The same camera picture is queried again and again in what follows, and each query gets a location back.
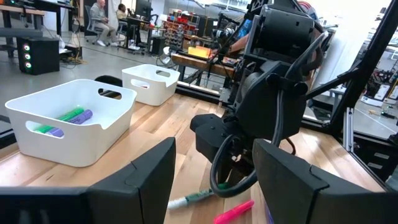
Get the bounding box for person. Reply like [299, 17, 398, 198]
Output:
[115, 2, 129, 20]
[89, 0, 119, 47]

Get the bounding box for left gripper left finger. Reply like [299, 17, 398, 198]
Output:
[86, 136, 177, 224]

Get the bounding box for purple highlighter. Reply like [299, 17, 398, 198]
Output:
[45, 109, 94, 138]

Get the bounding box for wooden workbench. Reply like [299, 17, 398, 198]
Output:
[170, 52, 237, 78]

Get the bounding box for black computer tower lit fans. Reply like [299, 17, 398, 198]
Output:
[16, 36, 61, 76]

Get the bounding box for yellow box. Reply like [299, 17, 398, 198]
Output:
[187, 45, 213, 59]

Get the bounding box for pink highlighter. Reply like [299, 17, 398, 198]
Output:
[213, 199, 256, 224]

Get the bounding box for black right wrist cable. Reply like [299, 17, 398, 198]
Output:
[210, 30, 327, 199]

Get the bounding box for shelf of coloured bins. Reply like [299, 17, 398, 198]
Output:
[163, 11, 201, 49]

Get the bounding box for green highlighter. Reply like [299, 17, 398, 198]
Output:
[33, 106, 85, 135]

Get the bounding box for white plastic bin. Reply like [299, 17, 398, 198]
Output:
[121, 63, 182, 107]
[4, 78, 138, 168]

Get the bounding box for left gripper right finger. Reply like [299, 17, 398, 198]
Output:
[252, 138, 398, 224]

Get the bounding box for black monitor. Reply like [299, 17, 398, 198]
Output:
[134, 0, 154, 20]

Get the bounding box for white marker green cap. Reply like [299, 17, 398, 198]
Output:
[167, 183, 233, 210]

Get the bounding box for dark office desk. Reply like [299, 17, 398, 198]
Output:
[0, 3, 75, 40]

